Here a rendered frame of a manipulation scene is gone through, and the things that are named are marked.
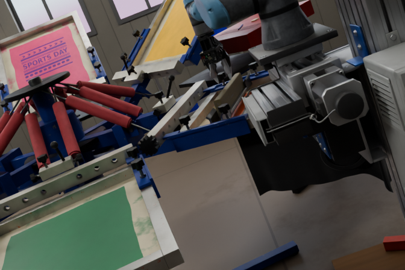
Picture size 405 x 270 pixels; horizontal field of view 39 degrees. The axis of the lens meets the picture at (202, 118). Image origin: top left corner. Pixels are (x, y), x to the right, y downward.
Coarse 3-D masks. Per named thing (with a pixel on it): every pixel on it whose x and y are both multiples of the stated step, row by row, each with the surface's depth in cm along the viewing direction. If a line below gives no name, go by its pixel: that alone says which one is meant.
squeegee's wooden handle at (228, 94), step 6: (234, 78) 237; (240, 78) 243; (228, 84) 231; (234, 84) 234; (240, 84) 241; (222, 90) 224; (228, 90) 225; (234, 90) 232; (240, 90) 239; (222, 96) 217; (228, 96) 223; (234, 96) 230; (216, 102) 214; (222, 102) 215; (228, 102) 221; (216, 108) 215
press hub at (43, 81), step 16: (32, 80) 251; (48, 80) 251; (16, 96) 241; (48, 96) 253; (48, 112) 253; (48, 128) 250; (80, 128) 260; (96, 128) 269; (48, 144) 252; (80, 144) 250; (64, 192) 261
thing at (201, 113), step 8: (256, 80) 252; (264, 80) 251; (208, 96) 256; (216, 96) 257; (208, 104) 245; (200, 112) 235; (208, 112) 242; (192, 120) 228; (200, 120) 232; (248, 120) 201; (184, 128) 220
